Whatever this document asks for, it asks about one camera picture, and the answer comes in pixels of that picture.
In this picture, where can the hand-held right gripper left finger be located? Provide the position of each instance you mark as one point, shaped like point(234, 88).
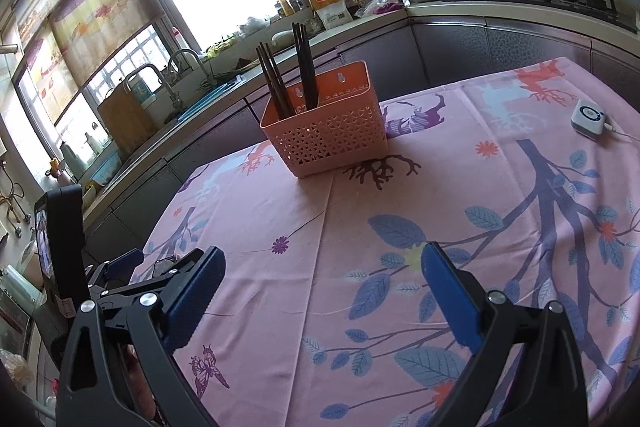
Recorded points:
point(192, 302)

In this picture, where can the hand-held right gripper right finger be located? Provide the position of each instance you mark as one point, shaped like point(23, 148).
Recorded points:
point(450, 297)

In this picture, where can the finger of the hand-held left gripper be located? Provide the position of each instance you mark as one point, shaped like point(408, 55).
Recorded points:
point(162, 269)
point(125, 263)

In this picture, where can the pink plastic utensil basket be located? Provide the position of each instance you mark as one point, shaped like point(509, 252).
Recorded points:
point(330, 137)

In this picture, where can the bunch of dark chopsticks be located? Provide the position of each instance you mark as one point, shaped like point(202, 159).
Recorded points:
point(305, 72)

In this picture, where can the pale green bottle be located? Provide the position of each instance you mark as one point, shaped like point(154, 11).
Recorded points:
point(74, 162)

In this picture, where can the small white bottle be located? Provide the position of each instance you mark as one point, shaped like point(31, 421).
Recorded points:
point(91, 147)

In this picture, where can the pink printed tablecloth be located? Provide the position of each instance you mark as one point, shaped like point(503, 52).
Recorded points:
point(350, 217)

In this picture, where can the wooden cutting board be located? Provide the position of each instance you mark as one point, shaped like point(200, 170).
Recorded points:
point(125, 119)

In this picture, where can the white teal container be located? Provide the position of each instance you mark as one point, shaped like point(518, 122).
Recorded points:
point(145, 94)

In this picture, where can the blue plastic basin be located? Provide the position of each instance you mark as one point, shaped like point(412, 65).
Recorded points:
point(210, 99)

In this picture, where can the tall steel faucet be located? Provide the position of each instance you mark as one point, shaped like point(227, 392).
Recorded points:
point(150, 68)

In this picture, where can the curved steel faucet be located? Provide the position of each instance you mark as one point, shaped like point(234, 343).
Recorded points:
point(192, 54)

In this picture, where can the white bottle with red cap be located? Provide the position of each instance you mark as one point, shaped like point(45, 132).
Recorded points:
point(181, 42)

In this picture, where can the white round-button device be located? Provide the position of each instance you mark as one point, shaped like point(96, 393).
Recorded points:
point(589, 117)

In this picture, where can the printed roller blind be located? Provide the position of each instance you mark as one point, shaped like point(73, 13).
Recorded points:
point(100, 7)

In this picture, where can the white plastic bag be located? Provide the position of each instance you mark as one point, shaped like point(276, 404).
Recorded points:
point(255, 24)

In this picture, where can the purple cloth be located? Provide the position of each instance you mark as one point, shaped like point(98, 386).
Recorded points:
point(387, 8)

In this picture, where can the clear plastic bag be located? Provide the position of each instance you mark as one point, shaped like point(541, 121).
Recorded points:
point(367, 9)

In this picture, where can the white bag with red label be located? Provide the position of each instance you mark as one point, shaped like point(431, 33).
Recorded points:
point(335, 17)

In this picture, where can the metal wall hooks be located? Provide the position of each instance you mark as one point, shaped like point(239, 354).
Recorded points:
point(15, 202)

